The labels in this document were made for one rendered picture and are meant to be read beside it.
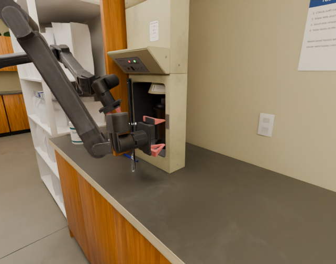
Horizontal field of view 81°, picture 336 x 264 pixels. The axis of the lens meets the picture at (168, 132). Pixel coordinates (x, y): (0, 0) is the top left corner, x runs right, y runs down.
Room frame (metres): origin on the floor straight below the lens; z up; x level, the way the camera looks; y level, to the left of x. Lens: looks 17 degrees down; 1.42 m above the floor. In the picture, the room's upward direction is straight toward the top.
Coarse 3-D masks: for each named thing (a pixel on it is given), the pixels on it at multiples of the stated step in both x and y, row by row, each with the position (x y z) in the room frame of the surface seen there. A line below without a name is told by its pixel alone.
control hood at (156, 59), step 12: (132, 48) 0.86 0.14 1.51; (144, 48) 0.79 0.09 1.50; (156, 48) 0.81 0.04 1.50; (168, 48) 0.86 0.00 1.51; (144, 60) 0.86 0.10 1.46; (156, 60) 0.81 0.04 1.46; (168, 60) 0.85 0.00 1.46; (132, 72) 1.01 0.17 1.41; (144, 72) 0.94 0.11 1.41; (156, 72) 0.88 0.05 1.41; (168, 72) 0.85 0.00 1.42
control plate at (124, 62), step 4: (116, 60) 1.01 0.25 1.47; (120, 60) 0.98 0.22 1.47; (124, 60) 0.96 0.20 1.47; (128, 60) 0.94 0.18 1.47; (132, 60) 0.91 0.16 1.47; (136, 60) 0.89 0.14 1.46; (140, 60) 0.88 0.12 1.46; (120, 64) 1.02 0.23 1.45; (124, 64) 0.99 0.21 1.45; (128, 64) 0.97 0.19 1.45; (132, 64) 0.94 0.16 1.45; (136, 64) 0.92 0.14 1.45; (140, 64) 0.90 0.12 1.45; (124, 68) 1.03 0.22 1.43; (140, 68) 0.93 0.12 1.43; (144, 68) 0.91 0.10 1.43
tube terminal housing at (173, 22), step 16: (160, 0) 0.90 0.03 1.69; (176, 0) 0.88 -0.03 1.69; (128, 16) 1.07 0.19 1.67; (144, 16) 0.98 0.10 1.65; (160, 16) 0.90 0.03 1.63; (176, 16) 0.88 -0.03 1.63; (128, 32) 1.08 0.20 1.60; (144, 32) 0.98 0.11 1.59; (160, 32) 0.90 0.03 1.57; (176, 32) 0.88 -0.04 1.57; (128, 48) 1.08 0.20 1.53; (176, 48) 0.88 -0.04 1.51; (176, 64) 0.89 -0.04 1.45; (144, 80) 0.99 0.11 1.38; (160, 80) 0.90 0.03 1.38; (176, 80) 0.89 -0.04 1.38; (176, 96) 0.89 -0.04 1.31; (176, 112) 0.89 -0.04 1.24; (176, 128) 0.89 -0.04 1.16; (176, 144) 0.89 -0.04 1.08; (160, 160) 0.91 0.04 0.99; (176, 160) 0.89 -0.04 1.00
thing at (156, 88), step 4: (152, 84) 0.99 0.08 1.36; (156, 84) 0.97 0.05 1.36; (160, 84) 0.96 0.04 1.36; (152, 88) 0.98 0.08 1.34; (156, 88) 0.96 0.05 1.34; (160, 88) 0.95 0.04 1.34; (164, 88) 0.95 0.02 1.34; (148, 92) 1.01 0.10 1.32; (152, 92) 0.97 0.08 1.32; (156, 92) 0.95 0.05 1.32; (160, 92) 0.95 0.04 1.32; (164, 92) 0.94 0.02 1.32
